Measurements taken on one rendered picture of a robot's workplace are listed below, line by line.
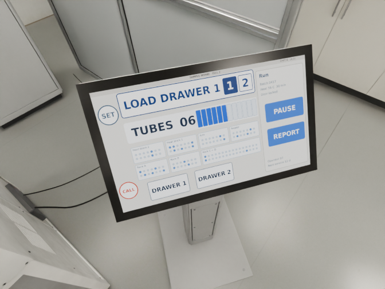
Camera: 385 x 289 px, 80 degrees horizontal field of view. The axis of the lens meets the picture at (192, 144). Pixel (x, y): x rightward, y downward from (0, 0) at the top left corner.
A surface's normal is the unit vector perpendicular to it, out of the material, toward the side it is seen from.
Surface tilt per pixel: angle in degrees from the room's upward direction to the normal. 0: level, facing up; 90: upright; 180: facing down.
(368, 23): 90
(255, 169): 50
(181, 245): 5
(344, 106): 0
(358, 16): 90
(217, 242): 0
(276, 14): 90
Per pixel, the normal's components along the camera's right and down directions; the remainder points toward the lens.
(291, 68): 0.19, 0.22
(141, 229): -0.01, -0.59
